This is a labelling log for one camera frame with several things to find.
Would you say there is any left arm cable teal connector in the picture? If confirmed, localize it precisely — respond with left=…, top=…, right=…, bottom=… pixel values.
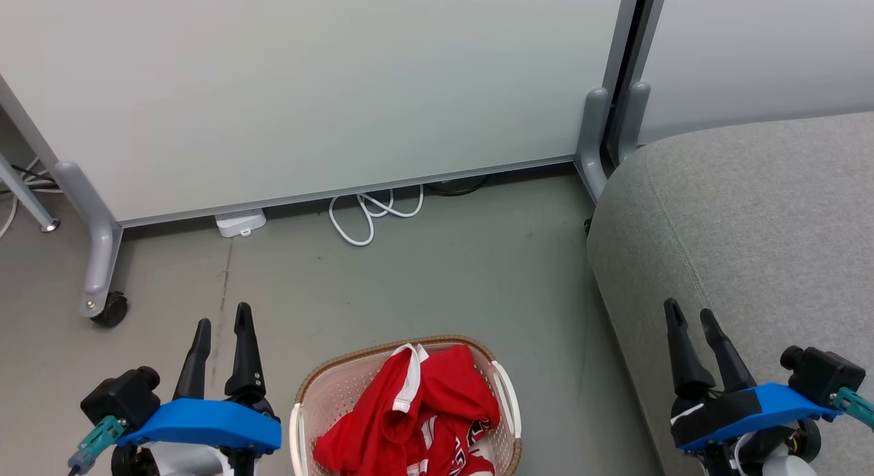
left=67, top=416, right=125, bottom=476

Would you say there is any arm cable teal connector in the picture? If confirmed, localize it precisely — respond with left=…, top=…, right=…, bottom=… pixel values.
left=830, top=387, right=874, bottom=430
left=67, top=416, right=125, bottom=476

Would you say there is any narrow white partition panel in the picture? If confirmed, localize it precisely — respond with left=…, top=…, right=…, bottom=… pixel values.
left=638, top=0, right=874, bottom=146

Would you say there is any wide white partition panel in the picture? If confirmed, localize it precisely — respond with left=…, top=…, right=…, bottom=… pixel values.
left=0, top=0, right=643, bottom=228

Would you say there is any right arm cable teal connector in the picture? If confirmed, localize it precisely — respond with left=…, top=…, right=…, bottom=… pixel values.
left=830, top=387, right=874, bottom=430

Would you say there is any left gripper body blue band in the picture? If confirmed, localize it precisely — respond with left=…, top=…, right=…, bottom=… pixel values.
left=111, top=397, right=282, bottom=476

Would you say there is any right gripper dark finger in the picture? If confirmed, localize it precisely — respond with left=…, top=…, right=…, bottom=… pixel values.
left=664, top=298, right=716, bottom=399
left=700, top=309, right=757, bottom=393

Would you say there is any white power adapter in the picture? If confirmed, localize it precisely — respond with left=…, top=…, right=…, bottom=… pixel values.
left=215, top=209, right=267, bottom=238

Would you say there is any red jersey black white print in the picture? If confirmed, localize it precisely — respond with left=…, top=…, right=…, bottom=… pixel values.
left=408, top=416, right=501, bottom=476

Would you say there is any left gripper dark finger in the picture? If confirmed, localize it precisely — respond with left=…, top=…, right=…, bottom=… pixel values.
left=173, top=319, right=212, bottom=400
left=225, top=303, right=267, bottom=400

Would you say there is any thin black cable bundle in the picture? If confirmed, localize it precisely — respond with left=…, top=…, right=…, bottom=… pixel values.
left=0, top=165, right=62, bottom=194

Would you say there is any white looped cable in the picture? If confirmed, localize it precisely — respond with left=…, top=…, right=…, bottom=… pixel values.
left=328, top=184, right=425, bottom=247

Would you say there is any black floor cable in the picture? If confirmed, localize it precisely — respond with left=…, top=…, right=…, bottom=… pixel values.
left=423, top=176, right=491, bottom=197

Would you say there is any grey fabric sofa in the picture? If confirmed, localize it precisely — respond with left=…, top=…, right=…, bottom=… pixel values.
left=586, top=112, right=874, bottom=476

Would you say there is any long grey partition foot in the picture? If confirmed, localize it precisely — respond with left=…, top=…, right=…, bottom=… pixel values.
left=53, top=160, right=124, bottom=320

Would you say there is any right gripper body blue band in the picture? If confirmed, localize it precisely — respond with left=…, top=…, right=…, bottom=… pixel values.
left=671, top=384, right=841, bottom=476

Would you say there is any black caster wheel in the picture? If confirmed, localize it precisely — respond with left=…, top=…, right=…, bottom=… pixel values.
left=91, top=292, right=129, bottom=328

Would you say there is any thin white cable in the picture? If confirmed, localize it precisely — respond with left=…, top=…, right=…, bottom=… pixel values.
left=0, top=158, right=43, bottom=239

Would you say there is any grey metal table leg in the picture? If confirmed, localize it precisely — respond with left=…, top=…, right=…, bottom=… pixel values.
left=0, top=152, right=61, bottom=233

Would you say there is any red shorts white trim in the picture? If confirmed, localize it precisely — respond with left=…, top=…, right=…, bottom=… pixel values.
left=314, top=344, right=501, bottom=474

